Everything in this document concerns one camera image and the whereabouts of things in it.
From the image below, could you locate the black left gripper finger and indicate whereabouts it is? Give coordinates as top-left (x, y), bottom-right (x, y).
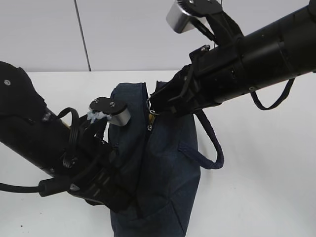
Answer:
top-left (83, 150), bottom-right (138, 212)

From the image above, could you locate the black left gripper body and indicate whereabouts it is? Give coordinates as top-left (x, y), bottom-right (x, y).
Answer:
top-left (56, 118), bottom-right (116, 200)

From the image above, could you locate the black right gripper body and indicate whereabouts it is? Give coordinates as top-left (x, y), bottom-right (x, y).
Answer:
top-left (182, 45), bottom-right (244, 115)

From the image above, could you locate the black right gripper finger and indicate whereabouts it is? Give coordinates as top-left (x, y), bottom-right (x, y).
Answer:
top-left (149, 65), bottom-right (198, 117)

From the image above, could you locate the dark blue lunch bag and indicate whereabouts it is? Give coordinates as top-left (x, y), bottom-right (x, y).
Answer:
top-left (108, 83), bottom-right (224, 237)

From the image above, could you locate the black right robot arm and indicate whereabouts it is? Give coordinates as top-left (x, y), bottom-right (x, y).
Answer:
top-left (149, 0), bottom-right (316, 116)

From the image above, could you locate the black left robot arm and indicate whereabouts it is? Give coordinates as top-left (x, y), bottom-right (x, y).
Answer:
top-left (0, 62), bottom-right (133, 212)

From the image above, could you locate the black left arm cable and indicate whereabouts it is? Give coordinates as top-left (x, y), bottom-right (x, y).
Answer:
top-left (0, 107), bottom-right (104, 198)

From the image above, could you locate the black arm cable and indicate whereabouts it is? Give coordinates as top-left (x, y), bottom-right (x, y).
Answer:
top-left (249, 76), bottom-right (296, 111)
top-left (0, 107), bottom-right (104, 198)

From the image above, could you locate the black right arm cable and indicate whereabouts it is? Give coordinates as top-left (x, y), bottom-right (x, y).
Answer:
top-left (249, 76), bottom-right (296, 111)

